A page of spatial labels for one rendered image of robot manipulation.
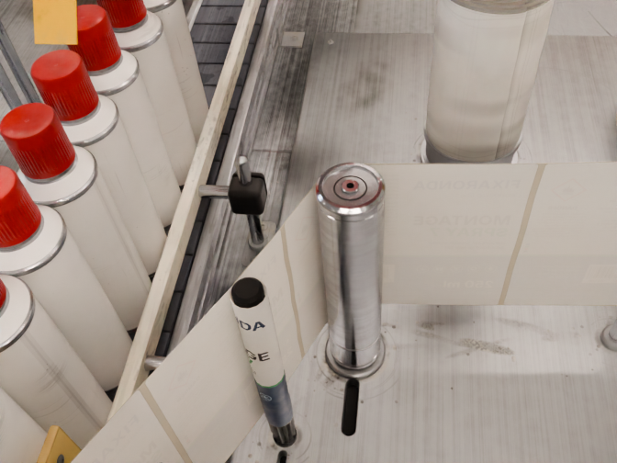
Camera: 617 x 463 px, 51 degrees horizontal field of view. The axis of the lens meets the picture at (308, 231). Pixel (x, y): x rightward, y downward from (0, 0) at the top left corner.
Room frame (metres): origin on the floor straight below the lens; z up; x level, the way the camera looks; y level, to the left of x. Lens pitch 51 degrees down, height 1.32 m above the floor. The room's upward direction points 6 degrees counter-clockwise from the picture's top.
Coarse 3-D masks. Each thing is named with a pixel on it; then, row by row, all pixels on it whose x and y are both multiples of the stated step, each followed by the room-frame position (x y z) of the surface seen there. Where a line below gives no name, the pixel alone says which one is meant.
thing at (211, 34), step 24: (216, 0) 0.75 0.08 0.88; (240, 0) 0.74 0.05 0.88; (264, 0) 0.74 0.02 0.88; (216, 24) 0.70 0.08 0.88; (216, 48) 0.65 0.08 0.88; (216, 72) 0.60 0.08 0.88; (240, 72) 0.60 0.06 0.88; (240, 96) 0.58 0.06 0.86; (216, 168) 0.45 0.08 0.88; (192, 240) 0.37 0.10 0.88; (192, 264) 0.35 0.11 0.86; (168, 312) 0.29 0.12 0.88; (168, 336) 0.27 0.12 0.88
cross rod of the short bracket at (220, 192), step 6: (204, 186) 0.40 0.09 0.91; (210, 186) 0.40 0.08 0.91; (216, 186) 0.40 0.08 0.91; (222, 186) 0.40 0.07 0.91; (228, 186) 0.40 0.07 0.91; (198, 192) 0.40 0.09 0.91; (204, 192) 0.39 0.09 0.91; (210, 192) 0.39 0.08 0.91; (216, 192) 0.39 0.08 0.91; (222, 192) 0.39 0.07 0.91; (222, 198) 0.39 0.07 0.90; (228, 198) 0.39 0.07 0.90
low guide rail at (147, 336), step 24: (240, 24) 0.64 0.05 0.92; (240, 48) 0.59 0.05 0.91; (216, 96) 0.52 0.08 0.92; (216, 120) 0.48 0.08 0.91; (216, 144) 0.46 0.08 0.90; (192, 168) 0.42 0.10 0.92; (192, 192) 0.39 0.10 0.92; (192, 216) 0.37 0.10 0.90; (168, 240) 0.34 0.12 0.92; (168, 264) 0.31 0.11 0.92; (168, 288) 0.30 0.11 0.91; (144, 312) 0.27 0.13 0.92; (144, 336) 0.25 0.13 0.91; (144, 360) 0.23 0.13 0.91; (120, 384) 0.21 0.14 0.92
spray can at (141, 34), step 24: (96, 0) 0.44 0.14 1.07; (120, 0) 0.44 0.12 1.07; (120, 24) 0.44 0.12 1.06; (144, 24) 0.44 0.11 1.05; (120, 48) 0.43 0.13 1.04; (144, 48) 0.43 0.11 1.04; (168, 48) 0.45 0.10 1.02; (144, 72) 0.43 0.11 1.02; (168, 72) 0.44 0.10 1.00; (168, 96) 0.44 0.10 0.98; (168, 120) 0.43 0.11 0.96; (168, 144) 0.43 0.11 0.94; (192, 144) 0.45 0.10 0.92
